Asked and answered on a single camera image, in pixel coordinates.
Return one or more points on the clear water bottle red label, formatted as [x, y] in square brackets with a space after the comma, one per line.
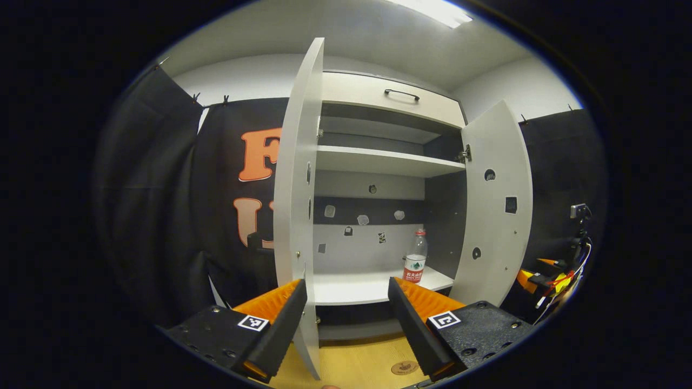
[415, 259]

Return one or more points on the round wooden coaster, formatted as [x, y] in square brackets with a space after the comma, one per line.
[404, 368]

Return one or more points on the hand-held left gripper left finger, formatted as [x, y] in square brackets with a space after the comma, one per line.
[281, 332]

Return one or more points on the black backdrop cloth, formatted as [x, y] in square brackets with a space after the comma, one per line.
[162, 205]

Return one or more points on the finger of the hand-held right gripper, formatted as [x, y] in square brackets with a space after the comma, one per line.
[527, 280]
[549, 261]

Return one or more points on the white cabinet body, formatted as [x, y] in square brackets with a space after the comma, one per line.
[378, 159]

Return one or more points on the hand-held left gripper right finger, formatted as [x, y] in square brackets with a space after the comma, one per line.
[411, 329]

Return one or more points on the white cabinet door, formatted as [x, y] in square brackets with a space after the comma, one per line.
[494, 232]

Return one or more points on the small grey device on stand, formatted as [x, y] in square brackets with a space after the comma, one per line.
[580, 210]

